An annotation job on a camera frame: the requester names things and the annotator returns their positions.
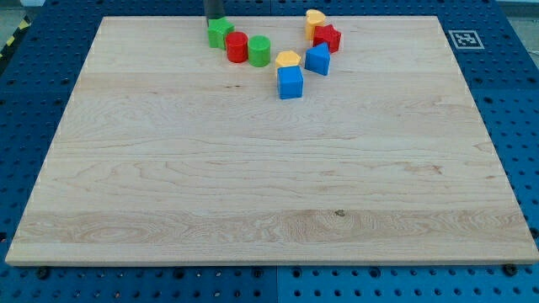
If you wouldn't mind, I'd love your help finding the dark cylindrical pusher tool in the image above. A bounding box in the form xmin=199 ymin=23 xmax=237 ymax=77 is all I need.
xmin=203 ymin=0 xmax=226 ymax=24

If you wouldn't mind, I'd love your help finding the green star block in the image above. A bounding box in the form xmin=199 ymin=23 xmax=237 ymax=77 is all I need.
xmin=207 ymin=17 xmax=235 ymax=50

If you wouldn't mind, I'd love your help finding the red star block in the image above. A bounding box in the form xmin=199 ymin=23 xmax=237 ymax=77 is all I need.
xmin=312 ymin=24 xmax=342 ymax=53

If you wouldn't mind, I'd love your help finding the red cylinder block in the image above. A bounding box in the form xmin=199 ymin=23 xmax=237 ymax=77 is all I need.
xmin=225 ymin=31 xmax=248 ymax=63

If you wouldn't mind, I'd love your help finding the green cylinder block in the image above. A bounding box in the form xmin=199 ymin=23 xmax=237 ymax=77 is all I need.
xmin=248 ymin=35 xmax=271 ymax=67

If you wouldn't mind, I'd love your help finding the yellow hexagon block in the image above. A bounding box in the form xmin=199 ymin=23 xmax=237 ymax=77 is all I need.
xmin=275 ymin=50 xmax=301 ymax=69

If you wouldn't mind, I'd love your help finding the yellow heart block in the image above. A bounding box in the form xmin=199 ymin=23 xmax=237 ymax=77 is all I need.
xmin=305 ymin=8 xmax=326 ymax=40

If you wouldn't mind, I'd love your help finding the blue cube block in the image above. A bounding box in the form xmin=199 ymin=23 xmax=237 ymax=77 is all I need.
xmin=277 ymin=66 xmax=303 ymax=99

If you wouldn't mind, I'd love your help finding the blue triangular block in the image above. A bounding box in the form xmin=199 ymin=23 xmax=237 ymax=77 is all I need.
xmin=304 ymin=42 xmax=331 ymax=76

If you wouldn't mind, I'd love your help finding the light wooden board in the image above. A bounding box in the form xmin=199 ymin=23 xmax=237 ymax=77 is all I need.
xmin=6 ymin=16 xmax=538 ymax=267

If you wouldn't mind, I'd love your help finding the white fiducial marker tag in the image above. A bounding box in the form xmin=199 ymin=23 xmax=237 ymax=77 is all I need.
xmin=448 ymin=29 xmax=484 ymax=50

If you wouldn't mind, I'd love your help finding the black bolt front left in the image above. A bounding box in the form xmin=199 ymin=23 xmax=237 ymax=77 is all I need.
xmin=35 ymin=267 xmax=51 ymax=280

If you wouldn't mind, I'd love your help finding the black bolt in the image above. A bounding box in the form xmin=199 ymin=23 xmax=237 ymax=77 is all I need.
xmin=502 ymin=263 xmax=519 ymax=277
xmin=35 ymin=267 xmax=51 ymax=280

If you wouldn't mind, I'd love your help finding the black bolt front right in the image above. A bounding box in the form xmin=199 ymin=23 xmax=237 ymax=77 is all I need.
xmin=502 ymin=263 xmax=519 ymax=277

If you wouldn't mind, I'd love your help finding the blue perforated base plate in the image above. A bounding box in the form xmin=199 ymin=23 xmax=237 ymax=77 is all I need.
xmin=1 ymin=0 xmax=538 ymax=302

